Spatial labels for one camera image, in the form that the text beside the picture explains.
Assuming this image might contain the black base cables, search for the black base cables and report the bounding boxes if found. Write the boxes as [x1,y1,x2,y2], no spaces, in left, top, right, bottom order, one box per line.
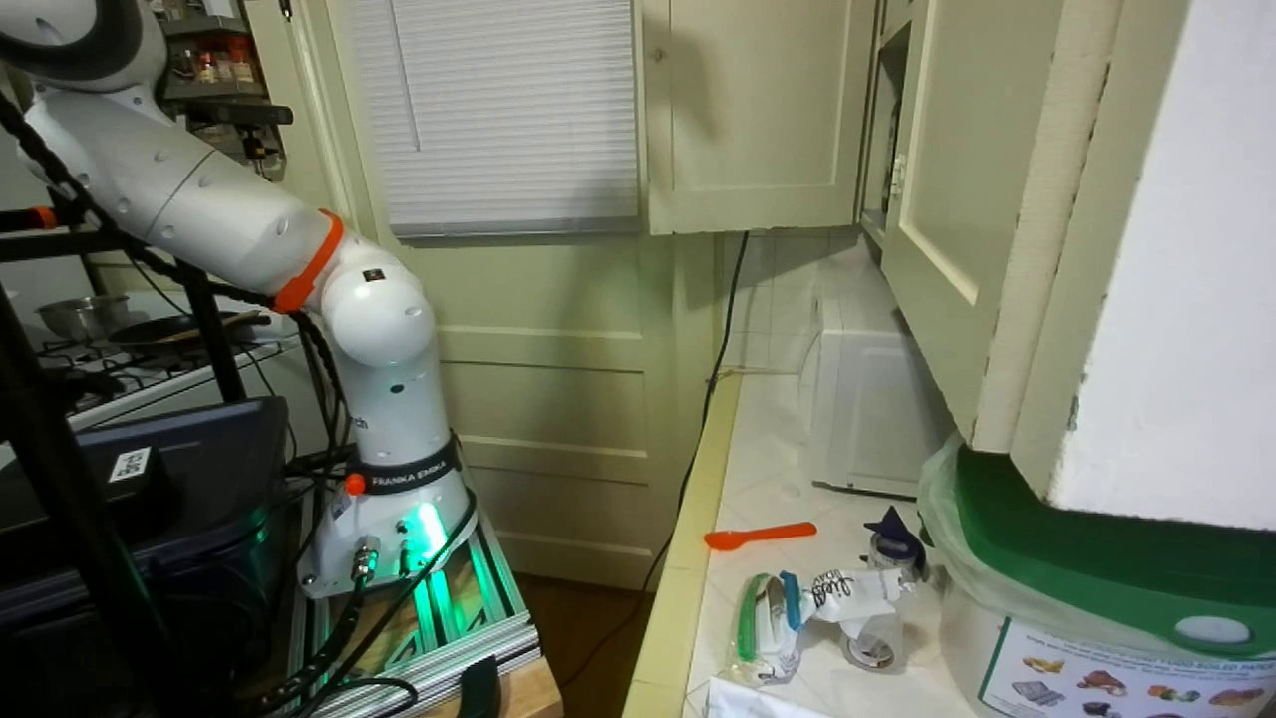
[246,316,488,718]

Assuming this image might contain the white paneled door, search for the white paneled door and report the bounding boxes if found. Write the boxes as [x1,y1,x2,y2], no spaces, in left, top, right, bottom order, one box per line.
[391,232,701,594]

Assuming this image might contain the white microwave oven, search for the white microwave oven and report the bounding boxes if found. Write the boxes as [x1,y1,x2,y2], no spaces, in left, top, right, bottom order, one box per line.
[807,279,956,500]

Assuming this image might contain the white slatted window blind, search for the white slatted window blind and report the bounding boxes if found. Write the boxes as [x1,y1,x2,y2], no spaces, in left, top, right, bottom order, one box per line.
[341,0,646,242]

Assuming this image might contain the black metal stand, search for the black metal stand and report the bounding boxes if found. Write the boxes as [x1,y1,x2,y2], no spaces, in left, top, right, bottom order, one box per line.
[0,91,261,718]

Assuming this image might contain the white bucket with green lid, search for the white bucket with green lid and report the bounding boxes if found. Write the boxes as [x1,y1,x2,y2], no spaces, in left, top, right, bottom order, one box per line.
[915,438,1276,718]

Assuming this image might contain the black power cord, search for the black power cord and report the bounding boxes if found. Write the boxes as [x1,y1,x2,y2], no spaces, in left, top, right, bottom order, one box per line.
[633,232,757,606]

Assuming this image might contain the cream cabinet door with metal knob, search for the cream cabinet door with metal knob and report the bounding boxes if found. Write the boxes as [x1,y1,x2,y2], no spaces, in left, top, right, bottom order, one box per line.
[637,0,879,239]

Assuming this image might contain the aluminium robot mounting stand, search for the aluminium robot mounting stand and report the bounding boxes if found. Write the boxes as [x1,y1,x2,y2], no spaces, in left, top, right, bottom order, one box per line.
[290,500,567,718]

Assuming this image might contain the crumpled clear plastic bag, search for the crumpled clear plastic bag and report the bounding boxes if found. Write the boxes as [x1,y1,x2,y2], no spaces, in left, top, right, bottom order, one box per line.
[807,562,937,674]

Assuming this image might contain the orange plastic spatula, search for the orange plastic spatula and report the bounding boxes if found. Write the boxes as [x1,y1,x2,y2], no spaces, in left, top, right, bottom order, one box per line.
[701,518,822,554]

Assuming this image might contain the small dark blue cap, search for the small dark blue cap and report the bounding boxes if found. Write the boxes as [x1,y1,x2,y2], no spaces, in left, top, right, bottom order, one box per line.
[862,505,928,570]

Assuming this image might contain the metal cooking pot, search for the metal cooking pot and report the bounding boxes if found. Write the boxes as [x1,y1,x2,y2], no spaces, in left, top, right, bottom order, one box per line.
[36,290,131,345]

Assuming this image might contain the shelf with spice jars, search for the shelf with spice jars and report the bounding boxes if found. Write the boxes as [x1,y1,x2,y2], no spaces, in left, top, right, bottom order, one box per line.
[146,0,301,183]

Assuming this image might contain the dark blue box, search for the dark blue box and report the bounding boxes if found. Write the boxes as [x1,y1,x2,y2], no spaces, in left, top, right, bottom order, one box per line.
[0,395,301,629]

